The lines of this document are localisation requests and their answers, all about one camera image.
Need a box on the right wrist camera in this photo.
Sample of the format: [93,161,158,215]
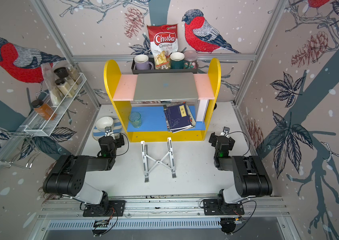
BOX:
[221,127,230,137]

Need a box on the blue striped plate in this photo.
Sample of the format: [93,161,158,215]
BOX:
[92,118,122,140]

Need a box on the silver laptop stand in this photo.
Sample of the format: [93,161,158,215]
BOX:
[140,138,177,183]

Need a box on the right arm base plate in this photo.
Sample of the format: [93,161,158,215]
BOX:
[200,199,245,216]

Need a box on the black lid spice jar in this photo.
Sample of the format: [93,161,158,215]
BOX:
[53,67,78,91]
[55,78,74,98]

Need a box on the dark blue book stack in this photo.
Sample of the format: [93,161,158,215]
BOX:
[163,103,196,133]

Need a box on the orange spice jar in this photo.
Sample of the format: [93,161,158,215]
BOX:
[31,99,56,121]

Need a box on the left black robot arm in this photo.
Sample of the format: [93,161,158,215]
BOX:
[42,133,129,207]

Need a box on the black tray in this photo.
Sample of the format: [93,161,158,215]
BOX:
[131,60,198,75]

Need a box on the white book upright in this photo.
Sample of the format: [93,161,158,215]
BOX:
[195,100,209,122]

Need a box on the green mug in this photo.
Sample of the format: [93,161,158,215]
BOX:
[169,52,185,69]

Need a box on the yellow shelf unit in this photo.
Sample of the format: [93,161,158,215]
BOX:
[103,58,222,143]

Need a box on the white wire spice rack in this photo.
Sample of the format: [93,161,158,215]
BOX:
[24,73,87,137]

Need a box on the silver laptop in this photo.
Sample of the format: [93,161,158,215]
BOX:
[133,73,199,102]

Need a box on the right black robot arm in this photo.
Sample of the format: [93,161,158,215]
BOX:
[209,133,273,205]

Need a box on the red chips bag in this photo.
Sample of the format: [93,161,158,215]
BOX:
[147,24,179,70]

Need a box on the purple mug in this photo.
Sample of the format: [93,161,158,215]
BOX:
[134,54,154,71]

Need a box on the green drinking glass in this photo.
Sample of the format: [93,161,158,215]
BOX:
[128,112,142,128]

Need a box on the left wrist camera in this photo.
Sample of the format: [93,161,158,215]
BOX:
[104,127,113,137]

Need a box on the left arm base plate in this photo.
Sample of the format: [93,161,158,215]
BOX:
[83,200,126,217]

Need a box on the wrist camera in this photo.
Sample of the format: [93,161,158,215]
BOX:
[221,127,230,137]
[104,127,113,137]

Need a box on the clear spice jar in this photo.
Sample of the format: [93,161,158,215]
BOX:
[65,65,82,85]

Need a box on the white bowl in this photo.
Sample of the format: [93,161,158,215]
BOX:
[95,117,114,132]

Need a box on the wire hook rack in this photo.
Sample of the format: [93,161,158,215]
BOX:
[0,130,41,170]

